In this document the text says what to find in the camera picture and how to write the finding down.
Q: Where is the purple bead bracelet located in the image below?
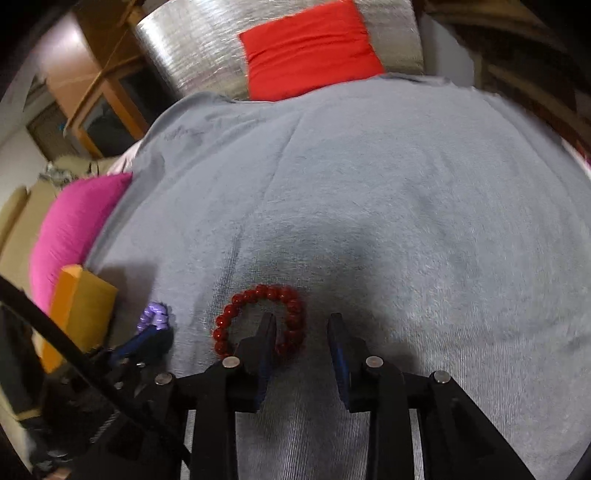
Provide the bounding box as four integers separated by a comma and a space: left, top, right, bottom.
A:
136, 301, 171, 334

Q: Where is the red bead bracelet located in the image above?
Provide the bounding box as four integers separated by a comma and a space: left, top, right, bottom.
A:
211, 283, 308, 362

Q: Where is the orange cardboard box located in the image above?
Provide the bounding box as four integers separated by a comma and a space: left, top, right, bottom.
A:
49, 265, 118, 353

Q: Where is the magenta pillow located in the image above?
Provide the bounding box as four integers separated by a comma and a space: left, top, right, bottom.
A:
29, 173, 132, 313

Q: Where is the grey blanket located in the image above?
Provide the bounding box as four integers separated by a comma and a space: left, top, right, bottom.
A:
86, 77, 590, 479

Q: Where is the beige leather armchair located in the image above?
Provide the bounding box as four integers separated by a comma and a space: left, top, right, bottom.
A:
0, 155, 117, 296

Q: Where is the wooden cabinet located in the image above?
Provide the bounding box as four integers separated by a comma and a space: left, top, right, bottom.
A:
41, 0, 153, 160

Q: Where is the silver foil insulation mat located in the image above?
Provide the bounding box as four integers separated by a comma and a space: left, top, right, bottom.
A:
135, 0, 424, 99

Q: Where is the red pillow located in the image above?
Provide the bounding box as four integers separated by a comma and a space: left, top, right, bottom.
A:
239, 1, 386, 101

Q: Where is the black cable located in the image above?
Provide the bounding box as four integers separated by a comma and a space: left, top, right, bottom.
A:
0, 275, 126, 416

